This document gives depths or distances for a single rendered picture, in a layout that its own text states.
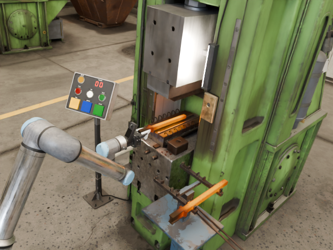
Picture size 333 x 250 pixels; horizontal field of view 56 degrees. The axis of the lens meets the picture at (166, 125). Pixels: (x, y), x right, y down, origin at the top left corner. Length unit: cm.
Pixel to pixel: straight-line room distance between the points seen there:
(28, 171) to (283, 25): 154
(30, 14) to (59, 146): 534
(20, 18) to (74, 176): 394
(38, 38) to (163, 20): 511
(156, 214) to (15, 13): 521
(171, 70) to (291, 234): 190
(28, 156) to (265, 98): 143
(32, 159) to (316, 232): 252
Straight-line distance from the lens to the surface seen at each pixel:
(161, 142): 207
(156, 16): 187
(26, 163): 148
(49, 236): 277
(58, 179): 325
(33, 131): 144
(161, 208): 195
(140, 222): 261
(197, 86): 208
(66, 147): 138
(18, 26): 654
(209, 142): 196
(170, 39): 180
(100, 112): 227
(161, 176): 210
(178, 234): 183
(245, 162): 235
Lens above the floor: 209
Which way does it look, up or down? 30 degrees down
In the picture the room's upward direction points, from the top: 7 degrees clockwise
